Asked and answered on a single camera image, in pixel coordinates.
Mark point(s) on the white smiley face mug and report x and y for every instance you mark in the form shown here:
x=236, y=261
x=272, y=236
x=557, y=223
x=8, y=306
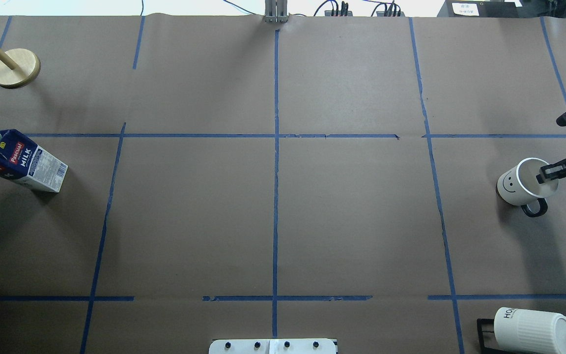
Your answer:
x=520, y=186

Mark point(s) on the white ribbed cup on rack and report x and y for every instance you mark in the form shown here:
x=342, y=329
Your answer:
x=525, y=331

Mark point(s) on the blue white milk carton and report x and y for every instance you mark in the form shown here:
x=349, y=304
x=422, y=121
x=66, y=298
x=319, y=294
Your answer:
x=25, y=162

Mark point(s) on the black box with label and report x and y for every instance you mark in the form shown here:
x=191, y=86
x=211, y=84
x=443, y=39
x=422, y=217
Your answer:
x=478, y=9

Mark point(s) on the wooden mug tree stand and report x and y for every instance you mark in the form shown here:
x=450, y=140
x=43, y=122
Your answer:
x=18, y=67

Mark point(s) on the black wire cup rack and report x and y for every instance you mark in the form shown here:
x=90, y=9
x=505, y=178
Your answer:
x=486, y=337

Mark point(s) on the aluminium frame post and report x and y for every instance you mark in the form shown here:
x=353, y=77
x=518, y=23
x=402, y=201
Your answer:
x=275, y=11

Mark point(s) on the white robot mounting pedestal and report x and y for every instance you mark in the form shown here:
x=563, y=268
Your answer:
x=274, y=346

